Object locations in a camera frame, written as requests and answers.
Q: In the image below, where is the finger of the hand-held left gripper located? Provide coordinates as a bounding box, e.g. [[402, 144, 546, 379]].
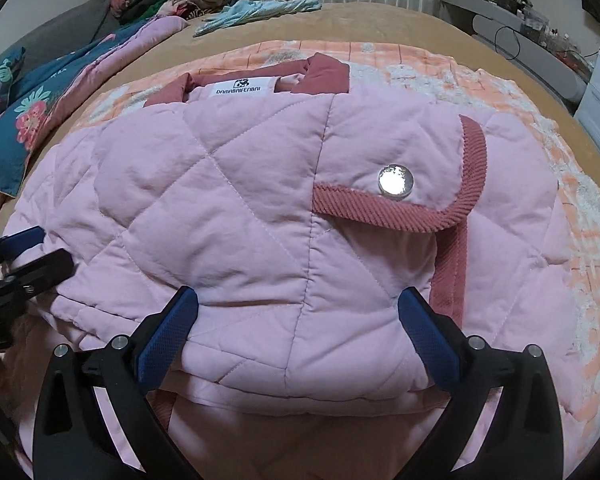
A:
[[0, 247, 76, 313], [0, 226, 47, 267]]

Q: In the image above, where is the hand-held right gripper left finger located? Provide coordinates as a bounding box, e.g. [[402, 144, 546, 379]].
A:
[[32, 285, 201, 480]]

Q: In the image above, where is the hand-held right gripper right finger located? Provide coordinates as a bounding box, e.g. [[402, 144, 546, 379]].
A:
[[397, 286, 564, 480]]

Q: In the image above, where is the pink quilted jacket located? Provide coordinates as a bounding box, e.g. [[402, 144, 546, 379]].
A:
[[0, 52, 588, 480]]

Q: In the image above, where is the blue floral quilt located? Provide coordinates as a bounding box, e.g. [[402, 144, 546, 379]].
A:
[[0, 15, 191, 198]]

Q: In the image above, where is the grey pillow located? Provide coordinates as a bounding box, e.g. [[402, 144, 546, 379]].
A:
[[0, 0, 126, 76]]

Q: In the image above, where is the grey desk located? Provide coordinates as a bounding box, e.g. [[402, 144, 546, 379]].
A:
[[440, 0, 593, 103]]

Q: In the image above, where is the bed with tan sheet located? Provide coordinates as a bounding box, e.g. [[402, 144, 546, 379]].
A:
[[0, 2, 588, 246]]

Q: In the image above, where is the light blue garment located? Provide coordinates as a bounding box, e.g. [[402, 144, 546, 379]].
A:
[[192, 0, 323, 37]]

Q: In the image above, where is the clutter of small electronics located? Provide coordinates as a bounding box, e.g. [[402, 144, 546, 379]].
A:
[[450, 0, 596, 68]]

